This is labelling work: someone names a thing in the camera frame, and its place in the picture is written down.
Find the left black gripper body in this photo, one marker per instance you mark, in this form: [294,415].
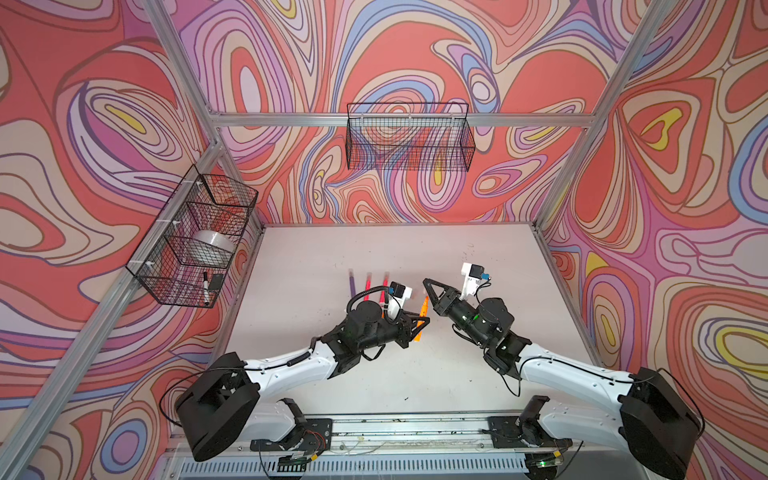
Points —
[384,334]

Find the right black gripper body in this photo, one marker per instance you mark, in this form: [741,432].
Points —
[462,314]

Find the purple highlighter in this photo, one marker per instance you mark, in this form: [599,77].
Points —
[352,283]

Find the orange highlighter top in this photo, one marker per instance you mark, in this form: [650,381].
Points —
[423,314]

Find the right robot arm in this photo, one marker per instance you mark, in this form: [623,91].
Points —
[639,413]

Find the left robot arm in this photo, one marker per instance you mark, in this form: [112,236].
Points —
[238,400]

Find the black marker in basket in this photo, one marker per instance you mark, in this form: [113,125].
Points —
[205,289]

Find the white tape roll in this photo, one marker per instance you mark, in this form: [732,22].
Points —
[217,242]

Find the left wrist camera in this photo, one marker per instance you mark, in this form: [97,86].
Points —
[397,294]

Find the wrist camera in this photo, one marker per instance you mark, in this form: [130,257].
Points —
[397,294]
[474,278]

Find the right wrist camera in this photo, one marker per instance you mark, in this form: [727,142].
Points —
[474,278]

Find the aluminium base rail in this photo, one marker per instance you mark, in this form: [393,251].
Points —
[414,435]

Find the back black wire basket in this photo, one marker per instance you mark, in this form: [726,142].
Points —
[409,136]

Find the black wire basket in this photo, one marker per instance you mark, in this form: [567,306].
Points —
[169,264]
[409,136]

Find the left black wire basket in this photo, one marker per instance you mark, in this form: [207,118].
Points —
[169,264]

